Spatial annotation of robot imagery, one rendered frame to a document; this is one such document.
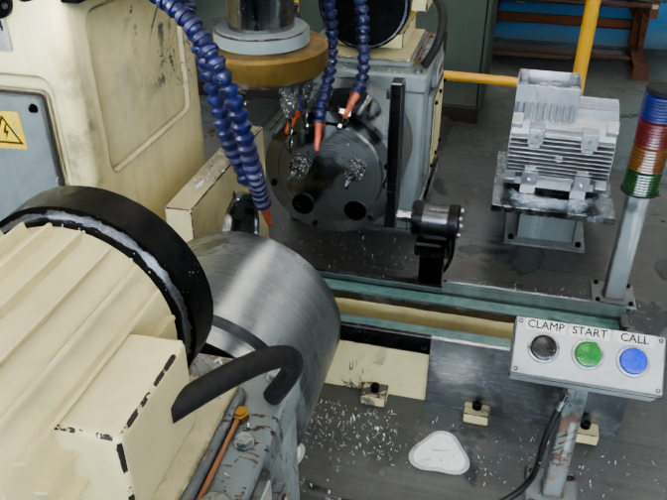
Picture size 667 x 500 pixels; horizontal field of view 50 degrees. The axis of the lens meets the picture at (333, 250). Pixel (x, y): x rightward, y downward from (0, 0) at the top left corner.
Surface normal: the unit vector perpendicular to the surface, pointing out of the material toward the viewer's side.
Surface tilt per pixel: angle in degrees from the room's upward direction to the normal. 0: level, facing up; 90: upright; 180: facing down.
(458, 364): 90
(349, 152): 90
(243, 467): 0
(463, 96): 90
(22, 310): 23
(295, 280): 39
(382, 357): 90
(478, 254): 0
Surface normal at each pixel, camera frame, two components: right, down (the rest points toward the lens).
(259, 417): 0.00, -0.84
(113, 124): 0.97, 0.13
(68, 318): 0.63, -0.56
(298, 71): 0.59, 0.43
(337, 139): -0.25, 0.51
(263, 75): 0.11, 0.53
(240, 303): 0.34, -0.75
